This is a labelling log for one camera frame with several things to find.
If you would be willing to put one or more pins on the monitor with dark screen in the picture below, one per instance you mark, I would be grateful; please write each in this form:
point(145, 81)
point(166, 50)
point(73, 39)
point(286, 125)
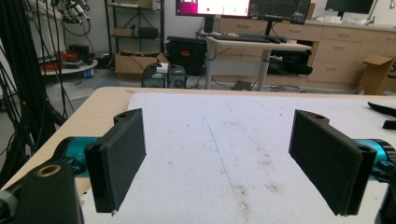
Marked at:
point(280, 11)

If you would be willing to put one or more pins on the red tool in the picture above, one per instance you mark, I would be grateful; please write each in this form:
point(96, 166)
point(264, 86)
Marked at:
point(62, 57)

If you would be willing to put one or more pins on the open cardboard box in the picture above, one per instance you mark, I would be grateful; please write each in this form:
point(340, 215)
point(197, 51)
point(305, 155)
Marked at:
point(134, 63)

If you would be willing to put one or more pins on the tall cardboard box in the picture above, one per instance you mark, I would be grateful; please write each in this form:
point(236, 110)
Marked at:
point(376, 74)

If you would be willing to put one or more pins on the wooden drawer cabinet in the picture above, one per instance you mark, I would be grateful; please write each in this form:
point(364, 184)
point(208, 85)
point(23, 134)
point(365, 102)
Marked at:
point(339, 49)

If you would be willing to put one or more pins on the monitor with pink white screen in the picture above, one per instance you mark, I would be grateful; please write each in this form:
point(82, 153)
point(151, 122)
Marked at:
point(224, 6)

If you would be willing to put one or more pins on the black computer unit with fan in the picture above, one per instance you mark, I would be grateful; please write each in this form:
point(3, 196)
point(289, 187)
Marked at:
point(177, 77)

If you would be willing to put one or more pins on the light wooden desk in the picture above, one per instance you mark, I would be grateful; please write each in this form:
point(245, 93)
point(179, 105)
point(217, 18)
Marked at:
point(249, 45)

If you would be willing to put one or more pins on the black keyboard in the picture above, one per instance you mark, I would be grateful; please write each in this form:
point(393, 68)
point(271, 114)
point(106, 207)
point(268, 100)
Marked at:
point(246, 38)

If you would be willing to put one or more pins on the black monitor on counter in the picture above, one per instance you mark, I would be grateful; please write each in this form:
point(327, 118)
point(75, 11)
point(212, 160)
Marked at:
point(348, 5)

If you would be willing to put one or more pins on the black hard case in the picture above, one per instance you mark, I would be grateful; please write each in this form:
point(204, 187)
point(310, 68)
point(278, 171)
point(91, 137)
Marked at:
point(186, 54)

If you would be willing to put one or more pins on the round white table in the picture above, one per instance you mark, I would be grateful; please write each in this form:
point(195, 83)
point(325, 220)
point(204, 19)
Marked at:
point(71, 69)

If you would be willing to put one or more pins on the black bag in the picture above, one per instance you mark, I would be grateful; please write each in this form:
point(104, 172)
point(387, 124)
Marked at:
point(289, 65)

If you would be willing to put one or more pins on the small cardboard box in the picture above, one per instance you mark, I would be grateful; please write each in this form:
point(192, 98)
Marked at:
point(124, 31)

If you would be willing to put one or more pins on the white foam mat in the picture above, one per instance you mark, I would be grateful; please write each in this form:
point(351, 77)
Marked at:
point(218, 149)

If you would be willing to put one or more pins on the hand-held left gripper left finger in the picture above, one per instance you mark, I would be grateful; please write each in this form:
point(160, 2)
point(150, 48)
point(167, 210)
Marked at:
point(120, 155)

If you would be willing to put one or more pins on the small white box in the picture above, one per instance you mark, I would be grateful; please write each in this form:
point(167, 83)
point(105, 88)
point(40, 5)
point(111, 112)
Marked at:
point(162, 67)

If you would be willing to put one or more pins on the black metal shelf rack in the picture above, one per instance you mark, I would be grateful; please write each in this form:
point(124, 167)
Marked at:
point(137, 18)

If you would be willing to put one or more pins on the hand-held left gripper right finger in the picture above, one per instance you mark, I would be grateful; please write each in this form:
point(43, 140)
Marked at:
point(327, 161)

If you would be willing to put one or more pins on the black pouch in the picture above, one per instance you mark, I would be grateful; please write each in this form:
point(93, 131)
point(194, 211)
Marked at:
point(148, 32)

